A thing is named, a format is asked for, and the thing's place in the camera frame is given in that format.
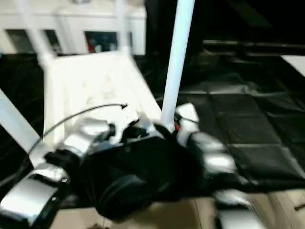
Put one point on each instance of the white plastic table top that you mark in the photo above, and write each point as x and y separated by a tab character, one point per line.
95	78

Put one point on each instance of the dark rounded robot foot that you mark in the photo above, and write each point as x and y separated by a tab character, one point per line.
97	226

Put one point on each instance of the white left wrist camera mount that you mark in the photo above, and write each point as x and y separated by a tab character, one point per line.
116	136

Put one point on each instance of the black metal stand foot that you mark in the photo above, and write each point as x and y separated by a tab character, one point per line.
299	207

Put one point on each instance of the white cabinet with glass doors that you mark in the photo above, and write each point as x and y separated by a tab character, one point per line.
71	21

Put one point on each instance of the black plastic mat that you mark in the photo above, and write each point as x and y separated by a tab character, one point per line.
250	114

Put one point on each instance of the black metal rail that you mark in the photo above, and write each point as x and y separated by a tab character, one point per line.
250	44

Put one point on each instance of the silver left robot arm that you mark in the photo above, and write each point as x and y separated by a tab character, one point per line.
88	128

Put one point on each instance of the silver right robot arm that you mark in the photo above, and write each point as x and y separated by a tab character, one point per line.
214	155

